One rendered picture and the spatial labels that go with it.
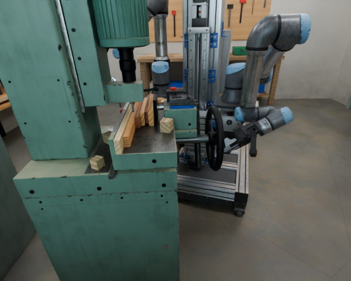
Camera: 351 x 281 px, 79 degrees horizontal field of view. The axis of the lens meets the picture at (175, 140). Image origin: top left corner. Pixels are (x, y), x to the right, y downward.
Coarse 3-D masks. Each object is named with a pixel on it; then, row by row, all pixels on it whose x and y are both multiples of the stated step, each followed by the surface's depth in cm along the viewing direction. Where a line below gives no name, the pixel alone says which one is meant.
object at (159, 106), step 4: (156, 96) 91; (156, 100) 86; (156, 104) 87; (160, 104) 92; (164, 104) 92; (168, 104) 92; (156, 108) 88; (160, 108) 91; (156, 112) 89; (156, 116) 89; (156, 120) 90
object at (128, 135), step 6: (138, 102) 103; (132, 114) 88; (132, 120) 82; (126, 126) 77; (132, 126) 78; (126, 132) 73; (132, 132) 77; (126, 138) 70; (132, 138) 77; (126, 144) 71
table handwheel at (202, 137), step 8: (208, 112) 98; (216, 112) 86; (208, 120) 102; (216, 120) 84; (208, 128) 106; (216, 128) 83; (200, 136) 94; (208, 136) 94; (216, 136) 88; (208, 144) 107; (216, 144) 95; (224, 144) 82; (208, 152) 105; (208, 160) 103; (216, 160) 86; (216, 168) 89
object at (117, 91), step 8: (136, 80) 85; (112, 88) 80; (120, 88) 80; (128, 88) 80; (136, 88) 80; (112, 96) 81; (120, 96) 82; (128, 96) 82; (136, 96) 82; (144, 96) 87
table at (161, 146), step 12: (144, 132) 82; (156, 132) 82; (180, 132) 89; (192, 132) 89; (132, 144) 73; (144, 144) 73; (156, 144) 73; (168, 144) 73; (120, 156) 68; (132, 156) 68; (144, 156) 68; (156, 156) 69; (168, 156) 69; (120, 168) 70; (132, 168) 70; (144, 168) 71
